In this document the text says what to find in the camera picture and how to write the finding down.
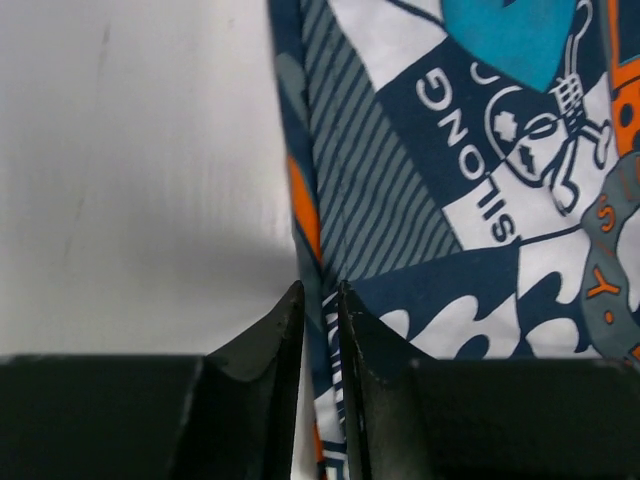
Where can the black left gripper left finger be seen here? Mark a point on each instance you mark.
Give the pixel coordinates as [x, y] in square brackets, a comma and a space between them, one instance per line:
[230, 414]

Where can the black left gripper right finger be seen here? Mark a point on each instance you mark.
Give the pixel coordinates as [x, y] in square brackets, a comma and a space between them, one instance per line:
[409, 416]

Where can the patterned multicolour shorts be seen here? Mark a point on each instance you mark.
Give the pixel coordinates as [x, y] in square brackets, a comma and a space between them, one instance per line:
[471, 170]

